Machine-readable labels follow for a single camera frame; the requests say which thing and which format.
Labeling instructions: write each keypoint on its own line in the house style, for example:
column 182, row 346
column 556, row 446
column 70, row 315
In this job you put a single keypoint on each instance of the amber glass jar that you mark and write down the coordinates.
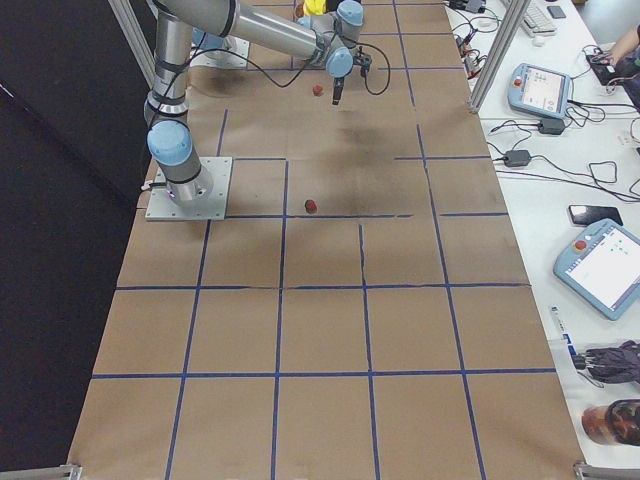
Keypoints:
column 614, row 424

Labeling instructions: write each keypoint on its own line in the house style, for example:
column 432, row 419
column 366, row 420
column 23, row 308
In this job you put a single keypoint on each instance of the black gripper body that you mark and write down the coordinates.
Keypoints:
column 338, row 83

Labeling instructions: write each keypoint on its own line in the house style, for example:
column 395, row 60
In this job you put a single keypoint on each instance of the black smartphone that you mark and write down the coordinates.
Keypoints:
column 584, row 215

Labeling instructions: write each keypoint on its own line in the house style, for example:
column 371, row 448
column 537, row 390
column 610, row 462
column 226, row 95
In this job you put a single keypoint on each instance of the black power brick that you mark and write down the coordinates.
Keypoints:
column 516, row 158
column 551, row 126

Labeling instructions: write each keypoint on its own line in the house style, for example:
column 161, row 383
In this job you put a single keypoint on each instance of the left teach pendant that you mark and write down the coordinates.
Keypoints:
column 539, row 91

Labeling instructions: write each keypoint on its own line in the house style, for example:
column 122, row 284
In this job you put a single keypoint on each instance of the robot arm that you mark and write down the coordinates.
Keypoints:
column 217, row 34

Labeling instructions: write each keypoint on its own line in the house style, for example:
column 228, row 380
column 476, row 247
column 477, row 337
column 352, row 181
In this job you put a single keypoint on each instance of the dark folded umbrella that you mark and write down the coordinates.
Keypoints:
column 610, row 365

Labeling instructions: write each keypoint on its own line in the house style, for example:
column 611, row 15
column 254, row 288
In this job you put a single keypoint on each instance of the teach pendant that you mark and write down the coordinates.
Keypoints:
column 539, row 91
column 602, row 266

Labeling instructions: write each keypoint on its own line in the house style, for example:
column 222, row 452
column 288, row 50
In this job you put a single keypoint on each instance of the right teach pendant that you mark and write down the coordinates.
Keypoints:
column 602, row 266

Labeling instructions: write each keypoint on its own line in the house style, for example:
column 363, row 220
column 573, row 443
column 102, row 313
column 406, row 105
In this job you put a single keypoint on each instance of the person hand at desk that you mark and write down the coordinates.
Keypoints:
column 618, row 52

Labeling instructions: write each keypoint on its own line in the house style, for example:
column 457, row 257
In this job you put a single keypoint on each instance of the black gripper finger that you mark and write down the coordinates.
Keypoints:
column 337, row 92

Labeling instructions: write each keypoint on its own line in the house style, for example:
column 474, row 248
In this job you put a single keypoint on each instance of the white keyboard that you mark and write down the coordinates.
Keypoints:
column 535, row 22

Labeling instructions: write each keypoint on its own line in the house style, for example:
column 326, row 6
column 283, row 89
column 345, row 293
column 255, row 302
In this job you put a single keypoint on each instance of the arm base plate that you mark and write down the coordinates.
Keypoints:
column 232, row 56
column 204, row 198

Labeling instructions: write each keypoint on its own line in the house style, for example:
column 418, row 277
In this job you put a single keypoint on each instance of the yellow banana bunch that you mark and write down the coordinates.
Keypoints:
column 314, row 7

